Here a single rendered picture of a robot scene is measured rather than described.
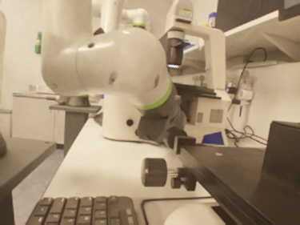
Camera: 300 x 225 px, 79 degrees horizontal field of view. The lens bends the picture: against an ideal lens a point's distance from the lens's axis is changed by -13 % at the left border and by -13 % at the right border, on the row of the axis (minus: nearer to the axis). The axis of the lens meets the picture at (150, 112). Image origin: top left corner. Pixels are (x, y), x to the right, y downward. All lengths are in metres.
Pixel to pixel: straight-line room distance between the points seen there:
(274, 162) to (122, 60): 0.22
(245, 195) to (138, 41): 0.22
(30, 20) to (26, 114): 1.57
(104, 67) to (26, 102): 2.73
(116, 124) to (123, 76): 0.41
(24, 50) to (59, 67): 3.34
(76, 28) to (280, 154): 0.34
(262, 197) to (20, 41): 3.70
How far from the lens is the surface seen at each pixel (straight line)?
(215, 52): 0.85
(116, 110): 0.68
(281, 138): 0.23
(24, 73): 3.65
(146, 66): 0.28
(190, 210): 0.25
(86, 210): 0.29
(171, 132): 0.34
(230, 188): 0.19
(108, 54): 0.29
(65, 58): 0.35
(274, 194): 0.20
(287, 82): 1.06
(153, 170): 0.25
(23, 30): 3.76
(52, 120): 2.91
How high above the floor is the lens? 0.93
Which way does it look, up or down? 6 degrees down
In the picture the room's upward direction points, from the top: 6 degrees clockwise
